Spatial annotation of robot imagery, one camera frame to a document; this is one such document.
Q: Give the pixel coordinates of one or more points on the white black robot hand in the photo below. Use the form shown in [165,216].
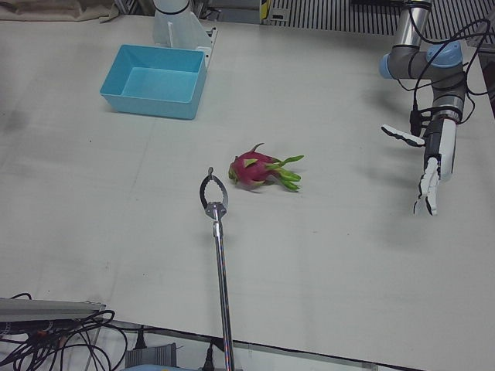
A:
[444,154]

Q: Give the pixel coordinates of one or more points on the pink green dragon fruit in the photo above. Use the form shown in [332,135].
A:
[251,170]

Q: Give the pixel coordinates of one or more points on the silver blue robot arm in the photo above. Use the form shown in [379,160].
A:
[410,23]

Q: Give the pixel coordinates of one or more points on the grey slatted panel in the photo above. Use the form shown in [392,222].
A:
[332,13]

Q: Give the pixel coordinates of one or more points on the yellow black striped marker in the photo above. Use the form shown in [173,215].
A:
[264,8]

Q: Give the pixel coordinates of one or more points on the metal reacher grabber tool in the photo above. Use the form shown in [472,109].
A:
[220,251]

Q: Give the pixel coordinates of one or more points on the light blue plastic bin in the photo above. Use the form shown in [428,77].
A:
[154,89]

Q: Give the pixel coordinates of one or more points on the grey ribbed box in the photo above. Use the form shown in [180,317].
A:
[151,353]

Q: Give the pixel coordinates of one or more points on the blue grey teach pendant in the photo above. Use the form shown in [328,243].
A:
[158,368]

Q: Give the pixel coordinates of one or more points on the beige cloth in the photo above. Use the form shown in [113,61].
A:
[50,9]

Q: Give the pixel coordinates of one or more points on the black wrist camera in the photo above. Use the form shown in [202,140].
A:
[415,118]

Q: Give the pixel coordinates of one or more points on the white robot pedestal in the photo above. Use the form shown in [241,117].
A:
[181,27]

